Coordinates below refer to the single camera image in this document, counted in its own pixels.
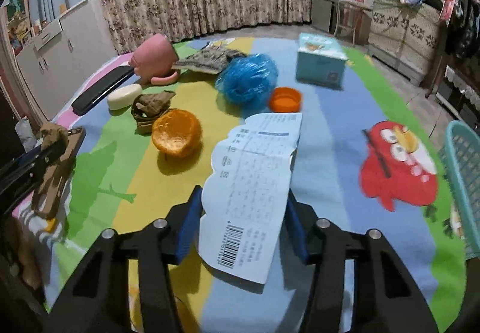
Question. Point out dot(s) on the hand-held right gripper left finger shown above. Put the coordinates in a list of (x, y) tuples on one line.
[(189, 220)]

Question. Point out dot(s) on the low shelf with lace cloth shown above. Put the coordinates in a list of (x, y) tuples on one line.
[(461, 85)]

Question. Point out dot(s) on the small orange round lid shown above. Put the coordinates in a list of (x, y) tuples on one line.
[(285, 100)]

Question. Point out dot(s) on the black phone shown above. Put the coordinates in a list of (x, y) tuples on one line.
[(101, 89)]

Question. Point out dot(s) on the orange white packet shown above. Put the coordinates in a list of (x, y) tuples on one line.
[(255, 175)]

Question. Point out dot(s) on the teal plastic basket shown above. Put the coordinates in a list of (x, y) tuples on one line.
[(461, 175)]

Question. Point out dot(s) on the cabinet with patterned cover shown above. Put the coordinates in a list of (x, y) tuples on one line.
[(405, 29)]

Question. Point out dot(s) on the blue mesh bath sponge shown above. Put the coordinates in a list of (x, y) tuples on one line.
[(247, 78)]

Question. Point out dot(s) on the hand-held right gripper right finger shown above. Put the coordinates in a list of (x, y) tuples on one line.
[(296, 231)]

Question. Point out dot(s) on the grey plastic bag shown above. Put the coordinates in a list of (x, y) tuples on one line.
[(24, 130)]

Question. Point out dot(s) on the pink mug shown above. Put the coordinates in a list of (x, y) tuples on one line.
[(153, 55)]

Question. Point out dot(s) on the pink hanging bag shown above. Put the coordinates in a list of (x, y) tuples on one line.
[(447, 5)]

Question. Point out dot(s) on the white cabinet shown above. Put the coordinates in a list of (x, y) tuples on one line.
[(75, 48)]

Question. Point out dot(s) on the light blue tissue box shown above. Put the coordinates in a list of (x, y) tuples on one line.
[(318, 63)]

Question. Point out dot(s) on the white soap bar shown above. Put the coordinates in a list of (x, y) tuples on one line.
[(123, 96)]

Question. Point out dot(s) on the row of hanging clothes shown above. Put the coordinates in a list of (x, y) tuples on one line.
[(465, 25)]

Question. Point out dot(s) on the cartoon bird tablecloth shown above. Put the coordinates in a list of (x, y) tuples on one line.
[(337, 130)]

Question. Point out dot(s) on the phone with brown case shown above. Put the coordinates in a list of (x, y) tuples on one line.
[(52, 190)]

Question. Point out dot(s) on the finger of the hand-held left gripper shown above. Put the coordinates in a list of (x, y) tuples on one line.
[(18, 190), (22, 167)]

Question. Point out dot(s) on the orange peel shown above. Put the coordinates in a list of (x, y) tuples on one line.
[(176, 134)]

